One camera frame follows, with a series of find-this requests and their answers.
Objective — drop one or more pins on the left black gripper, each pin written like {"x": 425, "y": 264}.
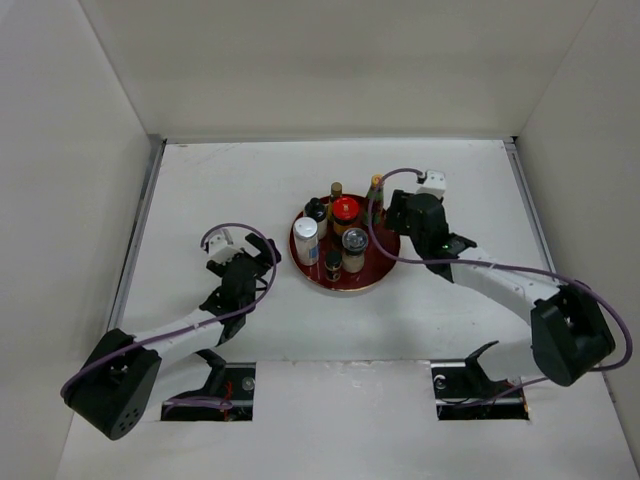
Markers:
{"x": 263, "y": 246}

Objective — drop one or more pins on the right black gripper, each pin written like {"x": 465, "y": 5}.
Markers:
{"x": 399, "y": 204}

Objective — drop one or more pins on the sauce bottle yellow cap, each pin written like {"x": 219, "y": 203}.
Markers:
{"x": 373, "y": 206}

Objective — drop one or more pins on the grinder jar grey lid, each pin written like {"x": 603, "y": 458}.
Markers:
{"x": 354, "y": 243}

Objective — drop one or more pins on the jar with red lid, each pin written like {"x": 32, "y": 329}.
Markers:
{"x": 345, "y": 212}

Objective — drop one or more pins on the small yellow label bottle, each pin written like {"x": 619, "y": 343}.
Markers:
{"x": 336, "y": 192}

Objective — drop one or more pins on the white jar silver lid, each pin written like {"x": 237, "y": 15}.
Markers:
{"x": 305, "y": 231}

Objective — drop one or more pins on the small black cap spice jar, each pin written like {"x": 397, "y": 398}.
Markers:
{"x": 333, "y": 265}

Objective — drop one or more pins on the white jar black pump lid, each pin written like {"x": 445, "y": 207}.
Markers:
{"x": 317, "y": 210}

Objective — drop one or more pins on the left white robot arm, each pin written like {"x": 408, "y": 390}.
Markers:
{"x": 176, "y": 364}

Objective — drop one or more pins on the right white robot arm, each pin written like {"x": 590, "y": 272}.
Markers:
{"x": 569, "y": 334}

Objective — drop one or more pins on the round red lacquer tray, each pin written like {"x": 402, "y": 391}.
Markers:
{"x": 376, "y": 265}

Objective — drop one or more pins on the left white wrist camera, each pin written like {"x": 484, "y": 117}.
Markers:
{"x": 219, "y": 246}

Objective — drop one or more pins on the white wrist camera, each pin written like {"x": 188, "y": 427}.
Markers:
{"x": 219, "y": 246}
{"x": 432, "y": 182}

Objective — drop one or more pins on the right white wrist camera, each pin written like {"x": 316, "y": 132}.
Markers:
{"x": 432, "y": 182}

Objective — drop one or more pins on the right aluminium table rail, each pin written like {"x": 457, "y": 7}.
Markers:
{"x": 510, "y": 145}

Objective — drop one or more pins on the aluminium table rail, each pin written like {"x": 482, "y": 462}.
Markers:
{"x": 116, "y": 312}
{"x": 510, "y": 145}

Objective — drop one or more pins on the left aluminium table rail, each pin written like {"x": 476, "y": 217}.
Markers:
{"x": 116, "y": 312}

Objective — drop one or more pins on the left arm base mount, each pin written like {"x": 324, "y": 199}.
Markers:
{"x": 223, "y": 392}

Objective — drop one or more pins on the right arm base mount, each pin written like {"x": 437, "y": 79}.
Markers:
{"x": 463, "y": 391}

